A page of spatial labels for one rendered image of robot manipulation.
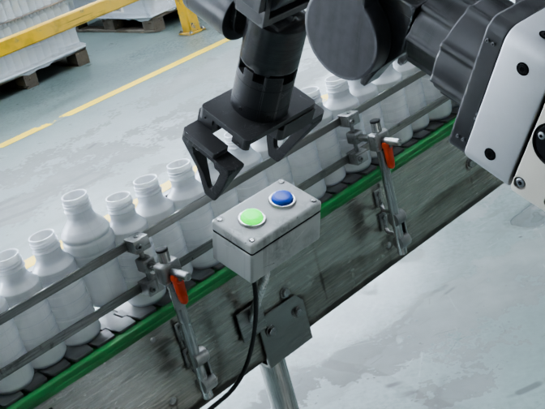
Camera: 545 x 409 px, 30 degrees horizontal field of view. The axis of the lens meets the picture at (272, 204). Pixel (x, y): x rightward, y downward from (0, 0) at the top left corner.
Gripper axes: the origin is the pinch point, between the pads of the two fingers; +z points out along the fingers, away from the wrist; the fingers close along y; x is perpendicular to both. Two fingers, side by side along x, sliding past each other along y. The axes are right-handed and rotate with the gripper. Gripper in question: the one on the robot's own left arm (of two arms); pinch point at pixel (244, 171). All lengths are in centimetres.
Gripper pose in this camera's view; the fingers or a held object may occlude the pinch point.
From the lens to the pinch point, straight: 105.8
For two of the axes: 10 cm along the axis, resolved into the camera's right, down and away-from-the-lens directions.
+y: -6.7, 4.3, -6.1
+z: -1.8, 7.0, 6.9
